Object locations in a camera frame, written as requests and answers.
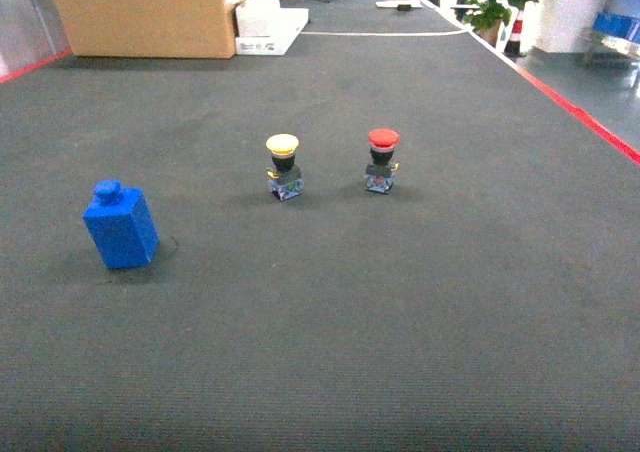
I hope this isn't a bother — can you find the large brown cardboard box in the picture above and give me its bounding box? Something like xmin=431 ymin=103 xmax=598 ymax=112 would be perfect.
xmin=54 ymin=0 xmax=242 ymax=59

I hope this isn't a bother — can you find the white cardboard box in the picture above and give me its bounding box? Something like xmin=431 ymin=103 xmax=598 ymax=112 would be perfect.
xmin=235 ymin=0 xmax=310 ymax=56

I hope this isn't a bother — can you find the red mushroom push button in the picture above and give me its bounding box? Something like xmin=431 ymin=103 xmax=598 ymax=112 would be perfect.
xmin=364 ymin=128 xmax=400 ymax=194

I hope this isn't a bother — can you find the yellow mushroom push button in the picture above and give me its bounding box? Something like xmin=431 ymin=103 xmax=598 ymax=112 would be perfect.
xmin=265 ymin=133 xmax=304 ymax=201

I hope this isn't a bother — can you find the blue plastic block part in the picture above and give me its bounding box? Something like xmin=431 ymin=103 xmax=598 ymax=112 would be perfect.
xmin=82 ymin=179 xmax=159 ymax=269

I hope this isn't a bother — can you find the white flat board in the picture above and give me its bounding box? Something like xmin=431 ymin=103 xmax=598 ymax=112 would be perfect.
xmin=375 ymin=0 xmax=423 ymax=11

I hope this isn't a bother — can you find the red white traffic cone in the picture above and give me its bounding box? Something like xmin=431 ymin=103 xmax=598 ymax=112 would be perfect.
xmin=504 ymin=9 xmax=524 ymax=57

